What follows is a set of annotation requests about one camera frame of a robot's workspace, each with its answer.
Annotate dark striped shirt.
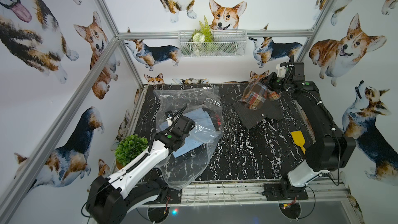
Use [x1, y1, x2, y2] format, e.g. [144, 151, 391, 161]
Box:
[233, 100, 283, 130]

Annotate red plaid shirt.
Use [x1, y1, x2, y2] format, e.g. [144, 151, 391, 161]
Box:
[239, 80, 280, 110]

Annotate clear plastic vacuum bag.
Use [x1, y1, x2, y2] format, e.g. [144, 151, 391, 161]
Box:
[154, 87, 223, 190]

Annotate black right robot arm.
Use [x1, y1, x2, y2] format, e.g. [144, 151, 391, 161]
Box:
[266, 56, 356, 190]

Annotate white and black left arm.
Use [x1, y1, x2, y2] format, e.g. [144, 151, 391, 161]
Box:
[82, 108, 195, 224]

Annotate light blue folded shirt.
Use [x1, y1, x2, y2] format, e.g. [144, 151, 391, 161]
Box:
[148, 108, 221, 164]

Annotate green potted plant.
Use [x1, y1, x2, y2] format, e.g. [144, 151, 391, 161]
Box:
[115, 135, 148, 170]

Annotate yellow plastic spatula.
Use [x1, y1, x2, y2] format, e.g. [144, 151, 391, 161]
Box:
[291, 131, 306, 154]

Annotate fern and white flower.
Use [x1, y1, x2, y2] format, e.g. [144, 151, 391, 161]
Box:
[190, 17, 214, 56]

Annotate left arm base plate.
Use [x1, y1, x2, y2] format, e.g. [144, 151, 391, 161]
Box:
[160, 187, 182, 205]

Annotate white wire wall basket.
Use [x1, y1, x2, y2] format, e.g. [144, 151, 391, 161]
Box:
[178, 31, 248, 57]

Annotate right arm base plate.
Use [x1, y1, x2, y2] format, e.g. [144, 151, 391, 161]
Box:
[262, 184, 309, 201]

